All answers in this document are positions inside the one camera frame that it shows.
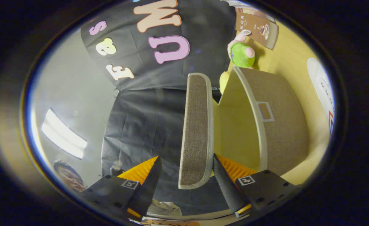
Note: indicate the yellow plush toy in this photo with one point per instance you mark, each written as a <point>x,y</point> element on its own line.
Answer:
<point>224,82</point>

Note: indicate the pink and green plush toy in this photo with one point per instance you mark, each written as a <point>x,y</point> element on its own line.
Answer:
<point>240,55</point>

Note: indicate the white canvas shoe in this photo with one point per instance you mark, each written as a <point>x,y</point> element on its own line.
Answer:
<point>320,84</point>

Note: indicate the pale grey cloth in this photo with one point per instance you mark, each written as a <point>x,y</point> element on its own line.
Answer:
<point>164,208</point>

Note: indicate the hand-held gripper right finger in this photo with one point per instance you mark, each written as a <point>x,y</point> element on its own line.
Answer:
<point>228,191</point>

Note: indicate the brown book with cake picture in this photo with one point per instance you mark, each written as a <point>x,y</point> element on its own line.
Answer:
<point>259,29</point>

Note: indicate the ceiling light panel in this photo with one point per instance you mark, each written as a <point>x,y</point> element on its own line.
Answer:
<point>63,135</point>

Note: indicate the beige fabric storage box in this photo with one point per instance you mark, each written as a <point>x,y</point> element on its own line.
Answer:
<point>281,131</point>

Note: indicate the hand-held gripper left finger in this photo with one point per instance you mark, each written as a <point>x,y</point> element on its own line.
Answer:
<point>146,191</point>

